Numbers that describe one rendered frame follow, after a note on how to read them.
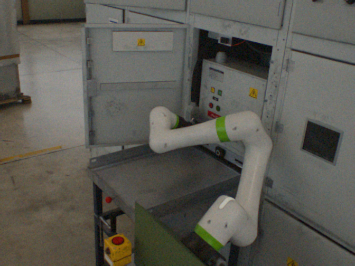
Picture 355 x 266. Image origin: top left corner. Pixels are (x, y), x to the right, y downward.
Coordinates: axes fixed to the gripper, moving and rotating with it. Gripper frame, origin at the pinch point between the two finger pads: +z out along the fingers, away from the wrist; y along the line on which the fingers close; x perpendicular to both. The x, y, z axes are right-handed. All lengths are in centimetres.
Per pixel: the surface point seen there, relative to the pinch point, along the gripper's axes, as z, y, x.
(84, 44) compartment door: -61, -16, -53
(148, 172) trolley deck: -16.8, 30.6, -9.1
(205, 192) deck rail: -10.9, 22.8, 27.3
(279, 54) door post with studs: -15, -50, 33
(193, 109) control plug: 2.4, -11.1, -19.1
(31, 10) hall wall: 255, -77, -1099
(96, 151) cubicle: 49, 64, -158
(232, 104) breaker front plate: 5.8, -23.1, 2.8
